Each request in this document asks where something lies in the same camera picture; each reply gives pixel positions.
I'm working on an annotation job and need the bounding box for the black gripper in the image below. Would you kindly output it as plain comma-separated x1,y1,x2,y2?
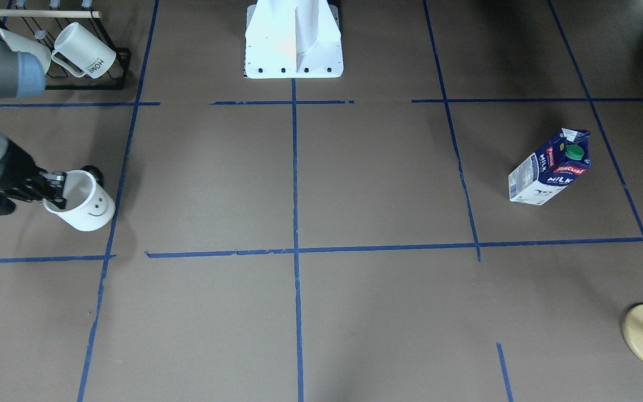
0,142,68,209

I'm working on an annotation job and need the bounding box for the white smiley mug black handle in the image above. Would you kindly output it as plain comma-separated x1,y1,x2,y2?
42,165,116,232

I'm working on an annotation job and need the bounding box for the blue white milk carton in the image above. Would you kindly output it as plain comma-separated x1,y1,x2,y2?
508,127,592,205

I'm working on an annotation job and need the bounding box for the white ribbed mug near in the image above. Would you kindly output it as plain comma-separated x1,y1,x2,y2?
51,22,117,79

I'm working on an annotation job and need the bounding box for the black wire mug rack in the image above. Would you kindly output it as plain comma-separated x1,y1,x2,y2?
0,1,132,90

